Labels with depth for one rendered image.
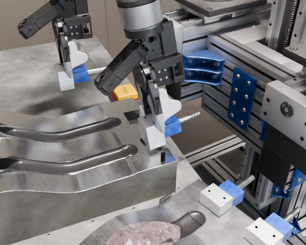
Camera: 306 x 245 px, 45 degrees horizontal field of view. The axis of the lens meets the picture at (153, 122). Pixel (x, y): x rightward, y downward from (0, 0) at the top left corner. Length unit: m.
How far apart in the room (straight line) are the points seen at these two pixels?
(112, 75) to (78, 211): 0.27
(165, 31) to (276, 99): 0.29
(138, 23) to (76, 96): 0.54
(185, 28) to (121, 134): 0.43
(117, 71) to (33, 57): 0.77
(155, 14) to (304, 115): 0.35
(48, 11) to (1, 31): 1.64
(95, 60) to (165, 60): 0.68
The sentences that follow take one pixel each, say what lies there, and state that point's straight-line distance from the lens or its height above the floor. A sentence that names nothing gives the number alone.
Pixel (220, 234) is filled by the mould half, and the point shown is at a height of 0.85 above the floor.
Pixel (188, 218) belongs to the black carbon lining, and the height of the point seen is 0.85.
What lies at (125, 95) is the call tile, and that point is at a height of 0.84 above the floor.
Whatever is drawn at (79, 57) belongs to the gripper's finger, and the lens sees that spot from 0.93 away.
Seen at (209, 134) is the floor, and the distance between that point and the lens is 2.29.
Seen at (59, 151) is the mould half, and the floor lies 0.89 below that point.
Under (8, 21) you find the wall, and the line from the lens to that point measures 2.51.
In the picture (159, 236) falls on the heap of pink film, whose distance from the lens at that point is 0.62.
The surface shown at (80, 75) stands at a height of 0.94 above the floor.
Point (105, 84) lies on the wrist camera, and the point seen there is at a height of 1.06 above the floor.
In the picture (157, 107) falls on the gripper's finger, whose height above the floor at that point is 1.01.
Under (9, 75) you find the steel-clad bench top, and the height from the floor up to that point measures 0.80.
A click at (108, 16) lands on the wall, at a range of 2.71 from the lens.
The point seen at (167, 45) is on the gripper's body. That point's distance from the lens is 0.70.
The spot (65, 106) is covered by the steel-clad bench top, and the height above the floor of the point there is 0.80.
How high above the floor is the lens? 1.40
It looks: 36 degrees down
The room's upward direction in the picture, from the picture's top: straight up
